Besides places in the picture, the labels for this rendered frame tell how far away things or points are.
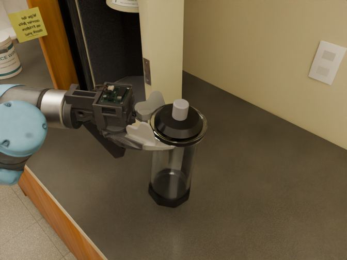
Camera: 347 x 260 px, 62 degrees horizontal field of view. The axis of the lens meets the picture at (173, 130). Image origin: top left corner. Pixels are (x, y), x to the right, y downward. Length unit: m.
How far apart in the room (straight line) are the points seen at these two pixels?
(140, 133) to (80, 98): 0.12
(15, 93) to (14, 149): 0.21
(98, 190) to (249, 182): 0.40
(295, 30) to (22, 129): 0.77
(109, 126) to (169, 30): 0.28
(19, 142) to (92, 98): 0.16
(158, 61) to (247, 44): 0.42
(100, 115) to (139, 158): 0.35
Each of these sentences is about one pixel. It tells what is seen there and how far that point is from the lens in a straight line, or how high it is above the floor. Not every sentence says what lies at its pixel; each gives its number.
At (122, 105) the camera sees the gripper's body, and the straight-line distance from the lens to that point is 0.52.
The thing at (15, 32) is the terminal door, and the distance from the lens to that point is 0.89.
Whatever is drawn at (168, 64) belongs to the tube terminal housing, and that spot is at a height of 1.20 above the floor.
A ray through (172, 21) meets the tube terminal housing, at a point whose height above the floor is 1.31.
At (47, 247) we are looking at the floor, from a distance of 1.88.
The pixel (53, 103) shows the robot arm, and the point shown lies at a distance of 0.58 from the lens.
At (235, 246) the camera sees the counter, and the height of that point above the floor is 0.94.
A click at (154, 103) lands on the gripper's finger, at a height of 1.22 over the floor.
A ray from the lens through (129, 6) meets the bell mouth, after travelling 0.74.
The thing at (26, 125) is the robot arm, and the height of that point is 1.31.
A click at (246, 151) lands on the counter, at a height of 0.94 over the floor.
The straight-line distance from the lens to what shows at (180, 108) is 0.51.
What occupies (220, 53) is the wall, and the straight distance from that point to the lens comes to 1.12.
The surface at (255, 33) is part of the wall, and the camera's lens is 1.02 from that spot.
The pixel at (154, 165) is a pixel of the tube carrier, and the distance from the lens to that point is 0.60.
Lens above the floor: 1.57
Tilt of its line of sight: 42 degrees down
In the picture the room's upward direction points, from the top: straight up
